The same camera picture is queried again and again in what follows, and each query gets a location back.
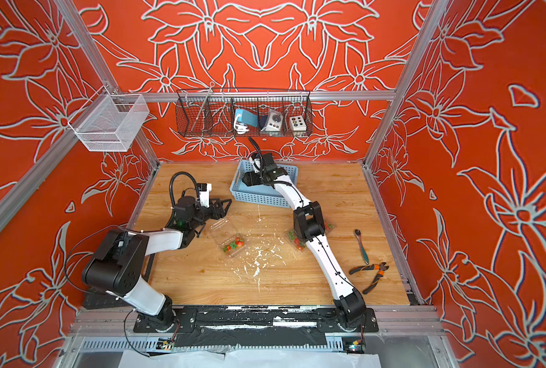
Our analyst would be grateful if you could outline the clear acrylic wall box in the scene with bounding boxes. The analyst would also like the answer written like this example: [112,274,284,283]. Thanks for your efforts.
[70,94,150,153]

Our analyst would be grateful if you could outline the orange handled pliers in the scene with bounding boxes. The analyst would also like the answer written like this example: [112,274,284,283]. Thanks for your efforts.
[348,261,390,295]

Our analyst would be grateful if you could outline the blue white device in basket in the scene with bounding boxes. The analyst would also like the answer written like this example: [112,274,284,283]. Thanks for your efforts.
[233,108,259,135]

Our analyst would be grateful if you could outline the clear plastic clamshell container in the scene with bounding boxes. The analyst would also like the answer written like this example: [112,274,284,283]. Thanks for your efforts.
[287,222,337,251]

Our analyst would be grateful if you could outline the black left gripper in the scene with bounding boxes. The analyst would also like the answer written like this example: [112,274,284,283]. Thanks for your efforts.
[188,196,231,232]

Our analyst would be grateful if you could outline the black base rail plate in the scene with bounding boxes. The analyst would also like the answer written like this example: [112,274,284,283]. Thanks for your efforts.
[133,305,379,351]

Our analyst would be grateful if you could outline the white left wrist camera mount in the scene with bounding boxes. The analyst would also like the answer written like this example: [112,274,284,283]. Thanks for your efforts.
[196,183,212,208]

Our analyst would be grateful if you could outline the black wire wall basket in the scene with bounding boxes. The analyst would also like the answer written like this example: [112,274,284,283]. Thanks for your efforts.
[174,87,314,137]

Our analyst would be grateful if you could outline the light blue perforated plastic basket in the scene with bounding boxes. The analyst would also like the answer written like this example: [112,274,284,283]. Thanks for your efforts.
[230,159,290,208]

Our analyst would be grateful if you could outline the metal spoon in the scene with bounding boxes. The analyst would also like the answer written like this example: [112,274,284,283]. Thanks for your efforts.
[353,228,369,265]

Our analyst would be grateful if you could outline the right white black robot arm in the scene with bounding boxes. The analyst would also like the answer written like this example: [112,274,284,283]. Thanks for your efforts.
[242,153,367,330]

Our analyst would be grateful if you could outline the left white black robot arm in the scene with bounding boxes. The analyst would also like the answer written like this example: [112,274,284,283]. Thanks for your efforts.
[82,171,231,332]

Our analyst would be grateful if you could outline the white button box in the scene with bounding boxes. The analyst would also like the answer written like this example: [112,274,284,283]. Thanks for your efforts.
[288,115,307,136]

